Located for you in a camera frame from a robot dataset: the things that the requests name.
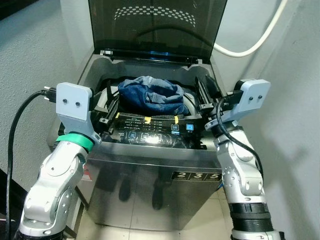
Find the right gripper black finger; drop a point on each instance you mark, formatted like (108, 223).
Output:
(202, 95)
(214, 90)

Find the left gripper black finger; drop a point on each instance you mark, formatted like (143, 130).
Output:
(107, 102)
(115, 107)

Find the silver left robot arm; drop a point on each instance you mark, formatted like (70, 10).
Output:
(55, 185)

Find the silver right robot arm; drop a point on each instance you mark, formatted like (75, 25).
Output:
(240, 170)

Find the grey top-load washing machine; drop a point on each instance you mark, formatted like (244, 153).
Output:
(140, 195)

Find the yellow tape strip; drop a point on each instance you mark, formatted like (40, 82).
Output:
(118, 115)
(176, 119)
(147, 120)

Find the red white sticker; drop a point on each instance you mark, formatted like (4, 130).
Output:
(87, 174)

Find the dark tinted washer lid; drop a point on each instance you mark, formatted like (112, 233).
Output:
(155, 35)

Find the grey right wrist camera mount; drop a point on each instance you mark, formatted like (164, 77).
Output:
(252, 97)

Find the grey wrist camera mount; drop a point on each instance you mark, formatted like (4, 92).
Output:
(72, 102)
(252, 97)

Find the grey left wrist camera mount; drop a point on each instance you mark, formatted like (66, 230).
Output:
(72, 102)

